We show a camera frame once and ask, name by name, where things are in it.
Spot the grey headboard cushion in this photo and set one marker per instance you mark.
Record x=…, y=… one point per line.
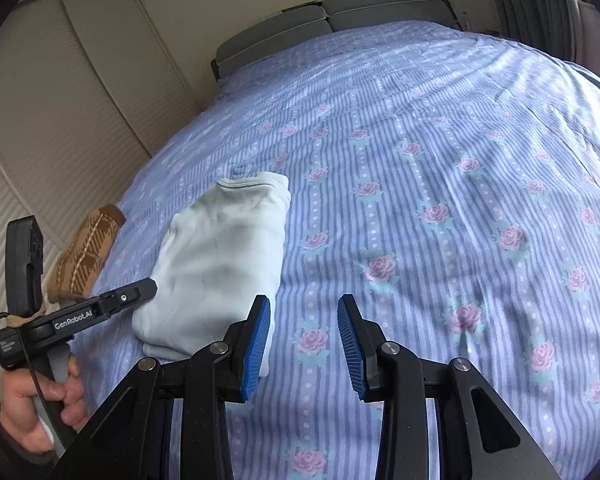
x=270, y=35
x=380, y=5

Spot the person's left forearm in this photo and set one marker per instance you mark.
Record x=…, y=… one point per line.
x=5, y=450

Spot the grey padded headboard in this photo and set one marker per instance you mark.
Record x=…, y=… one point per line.
x=215, y=69

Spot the bed with blue striped sheet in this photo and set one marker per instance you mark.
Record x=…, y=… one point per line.
x=430, y=160

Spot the light green long-sleeve shirt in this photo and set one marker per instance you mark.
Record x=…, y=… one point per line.
x=220, y=260

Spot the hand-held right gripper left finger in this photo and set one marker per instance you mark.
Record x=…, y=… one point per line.
x=257, y=350

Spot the person's left hand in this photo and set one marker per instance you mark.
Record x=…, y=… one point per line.
x=25, y=405

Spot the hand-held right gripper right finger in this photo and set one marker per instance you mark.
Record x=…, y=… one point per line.
x=352, y=350

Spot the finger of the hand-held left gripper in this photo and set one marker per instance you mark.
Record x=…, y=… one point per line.
x=130, y=296

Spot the white louvered wardrobe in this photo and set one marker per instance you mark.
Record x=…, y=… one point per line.
x=80, y=85

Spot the grey-blue curtain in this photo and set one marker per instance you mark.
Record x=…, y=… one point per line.
x=530, y=0

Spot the brown plaid folded cloth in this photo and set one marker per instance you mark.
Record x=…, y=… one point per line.
x=87, y=250

